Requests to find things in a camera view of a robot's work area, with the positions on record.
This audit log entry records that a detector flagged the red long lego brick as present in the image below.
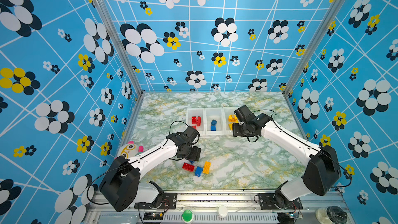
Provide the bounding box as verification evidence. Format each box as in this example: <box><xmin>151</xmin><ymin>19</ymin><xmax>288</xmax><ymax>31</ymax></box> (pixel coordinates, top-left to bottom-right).
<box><xmin>182</xmin><ymin>163</ymin><xmax>195</xmax><ymax>172</ymax></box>

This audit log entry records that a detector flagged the yellow round lego piece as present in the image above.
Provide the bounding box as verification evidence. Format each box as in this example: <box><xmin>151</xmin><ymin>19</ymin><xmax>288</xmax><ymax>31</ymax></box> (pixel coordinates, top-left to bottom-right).
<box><xmin>228</xmin><ymin>115</ymin><xmax>238</xmax><ymax>123</ymax></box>

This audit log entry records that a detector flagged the blue lego brick bottom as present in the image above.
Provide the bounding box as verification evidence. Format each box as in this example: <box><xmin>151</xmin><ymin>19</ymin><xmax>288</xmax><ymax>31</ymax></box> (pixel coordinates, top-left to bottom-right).
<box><xmin>194</xmin><ymin>167</ymin><xmax>203</xmax><ymax>177</ymax></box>

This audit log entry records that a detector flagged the yellow long lego brick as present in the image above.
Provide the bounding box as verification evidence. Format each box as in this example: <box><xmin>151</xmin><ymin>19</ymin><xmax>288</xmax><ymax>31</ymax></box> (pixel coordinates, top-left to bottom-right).
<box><xmin>203</xmin><ymin>161</ymin><xmax>211</xmax><ymax>174</ymax></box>

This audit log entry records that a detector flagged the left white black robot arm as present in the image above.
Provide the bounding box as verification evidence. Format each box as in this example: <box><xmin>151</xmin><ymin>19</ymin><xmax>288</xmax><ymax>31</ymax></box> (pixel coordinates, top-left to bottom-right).
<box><xmin>99</xmin><ymin>126</ymin><xmax>201</xmax><ymax>212</ymax></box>

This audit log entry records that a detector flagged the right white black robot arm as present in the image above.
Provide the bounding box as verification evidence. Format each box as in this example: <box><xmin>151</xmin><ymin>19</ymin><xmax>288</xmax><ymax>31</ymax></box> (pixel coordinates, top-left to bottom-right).
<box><xmin>233</xmin><ymin>105</ymin><xmax>346</xmax><ymax>209</ymax></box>

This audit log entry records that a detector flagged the middle translucent white bin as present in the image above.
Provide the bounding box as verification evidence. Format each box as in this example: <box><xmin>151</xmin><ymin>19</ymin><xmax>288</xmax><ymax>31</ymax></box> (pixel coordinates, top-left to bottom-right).
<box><xmin>204</xmin><ymin>108</ymin><xmax>224</xmax><ymax>136</ymax></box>

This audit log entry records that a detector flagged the left translucent white bin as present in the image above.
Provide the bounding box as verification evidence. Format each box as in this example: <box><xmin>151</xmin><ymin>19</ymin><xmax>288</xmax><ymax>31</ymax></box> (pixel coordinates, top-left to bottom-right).
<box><xmin>186</xmin><ymin>108</ymin><xmax>205</xmax><ymax>135</ymax></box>

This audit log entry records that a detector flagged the pink white plush toy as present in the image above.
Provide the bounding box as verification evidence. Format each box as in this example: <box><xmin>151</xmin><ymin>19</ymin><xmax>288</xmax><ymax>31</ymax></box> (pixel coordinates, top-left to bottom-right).
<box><xmin>117</xmin><ymin>141</ymin><xmax>144</xmax><ymax>159</ymax></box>

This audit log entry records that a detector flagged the green push button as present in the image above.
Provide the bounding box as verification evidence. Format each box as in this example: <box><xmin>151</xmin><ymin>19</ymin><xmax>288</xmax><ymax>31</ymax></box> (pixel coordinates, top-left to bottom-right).
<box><xmin>182</xmin><ymin>209</ymin><xmax>194</xmax><ymax>224</ymax></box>

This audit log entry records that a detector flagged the white round knob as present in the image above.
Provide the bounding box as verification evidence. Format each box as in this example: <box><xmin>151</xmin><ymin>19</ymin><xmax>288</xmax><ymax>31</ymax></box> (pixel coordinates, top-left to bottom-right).
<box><xmin>217</xmin><ymin>205</ymin><xmax>229</xmax><ymax>218</ymax></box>

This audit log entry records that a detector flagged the clear tape roll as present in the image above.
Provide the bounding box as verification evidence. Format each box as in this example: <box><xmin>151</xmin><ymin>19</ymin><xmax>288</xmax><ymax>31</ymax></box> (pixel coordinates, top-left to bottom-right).
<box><xmin>315</xmin><ymin>206</ymin><xmax>348</xmax><ymax>224</ymax></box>

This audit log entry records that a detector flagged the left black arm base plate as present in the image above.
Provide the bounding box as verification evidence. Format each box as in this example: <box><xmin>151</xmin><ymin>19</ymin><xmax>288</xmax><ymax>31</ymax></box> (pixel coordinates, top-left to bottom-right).
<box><xmin>134</xmin><ymin>192</ymin><xmax>177</xmax><ymax>210</ymax></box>

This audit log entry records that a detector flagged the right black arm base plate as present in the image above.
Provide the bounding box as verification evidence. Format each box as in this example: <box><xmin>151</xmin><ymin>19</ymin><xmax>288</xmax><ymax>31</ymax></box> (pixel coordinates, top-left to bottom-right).
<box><xmin>254</xmin><ymin>193</ymin><xmax>303</xmax><ymax>211</ymax></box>

